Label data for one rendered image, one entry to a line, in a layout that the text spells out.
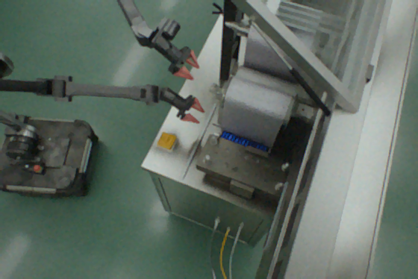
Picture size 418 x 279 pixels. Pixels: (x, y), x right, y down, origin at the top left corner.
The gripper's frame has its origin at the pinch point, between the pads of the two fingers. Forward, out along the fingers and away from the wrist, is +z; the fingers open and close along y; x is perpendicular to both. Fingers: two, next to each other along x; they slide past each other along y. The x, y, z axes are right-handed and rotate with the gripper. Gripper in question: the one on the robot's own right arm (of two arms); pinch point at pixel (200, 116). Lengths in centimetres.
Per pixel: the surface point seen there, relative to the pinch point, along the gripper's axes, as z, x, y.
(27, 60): -102, -185, -53
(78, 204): -11, -132, 41
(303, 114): 22.8, 39.5, -3.4
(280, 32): -18, 79, 15
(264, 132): 21.0, 20.8, 0.8
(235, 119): 9.0, 15.8, 0.7
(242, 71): 1.5, 20.4, -17.3
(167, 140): -3.3, -19.2, 9.9
